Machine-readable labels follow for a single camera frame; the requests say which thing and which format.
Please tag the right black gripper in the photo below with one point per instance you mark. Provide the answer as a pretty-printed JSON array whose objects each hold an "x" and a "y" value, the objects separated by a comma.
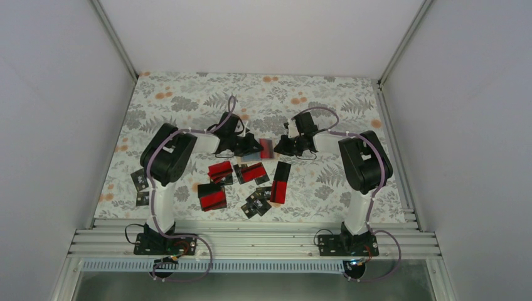
[{"x": 282, "y": 147}]

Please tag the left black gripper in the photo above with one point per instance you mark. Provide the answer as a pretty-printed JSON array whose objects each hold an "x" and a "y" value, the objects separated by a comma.
[{"x": 251, "y": 142}]

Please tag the beige leather card holder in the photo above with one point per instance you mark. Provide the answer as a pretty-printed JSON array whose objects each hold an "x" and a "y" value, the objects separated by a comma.
[{"x": 254, "y": 157}]

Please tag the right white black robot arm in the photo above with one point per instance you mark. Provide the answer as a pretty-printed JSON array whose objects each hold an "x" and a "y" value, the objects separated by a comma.
[{"x": 365, "y": 164}]

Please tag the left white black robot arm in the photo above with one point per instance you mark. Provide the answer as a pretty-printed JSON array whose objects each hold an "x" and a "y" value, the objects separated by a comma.
[{"x": 166, "y": 156}]

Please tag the black card by left arm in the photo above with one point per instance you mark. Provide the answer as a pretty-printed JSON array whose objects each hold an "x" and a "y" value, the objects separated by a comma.
[{"x": 142, "y": 198}]

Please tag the plain black card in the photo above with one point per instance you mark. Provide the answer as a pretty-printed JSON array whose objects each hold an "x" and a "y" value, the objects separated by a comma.
[{"x": 282, "y": 171}]

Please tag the red black card centre top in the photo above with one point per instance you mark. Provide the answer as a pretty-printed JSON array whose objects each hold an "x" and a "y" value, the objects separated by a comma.
[{"x": 255, "y": 172}]

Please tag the black chip cards cluster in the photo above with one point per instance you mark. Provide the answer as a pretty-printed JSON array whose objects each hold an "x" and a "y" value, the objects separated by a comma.
[{"x": 258, "y": 202}]

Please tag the black red card left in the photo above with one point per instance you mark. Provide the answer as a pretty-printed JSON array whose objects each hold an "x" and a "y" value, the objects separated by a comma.
[{"x": 211, "y": 197}]

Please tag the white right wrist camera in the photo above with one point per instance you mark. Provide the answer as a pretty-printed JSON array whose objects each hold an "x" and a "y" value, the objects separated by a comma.
[{"x": 291, "y": 129}]

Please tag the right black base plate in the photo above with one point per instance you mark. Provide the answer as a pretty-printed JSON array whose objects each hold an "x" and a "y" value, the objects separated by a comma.
[{"x": 332, "y": 245}]

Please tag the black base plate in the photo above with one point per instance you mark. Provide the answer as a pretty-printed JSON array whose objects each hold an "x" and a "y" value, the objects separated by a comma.
[
  {"x": 332, "y": 245},
  {"x": 158, "y": 245}
]

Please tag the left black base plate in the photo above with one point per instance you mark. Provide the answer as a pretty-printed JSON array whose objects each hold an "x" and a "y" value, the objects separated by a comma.
[{"x": 158, "y": 245}]

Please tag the aluminium rail frame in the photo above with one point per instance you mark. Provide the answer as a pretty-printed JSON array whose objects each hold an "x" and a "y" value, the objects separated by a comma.
[{"x": 245, "y": 246}]

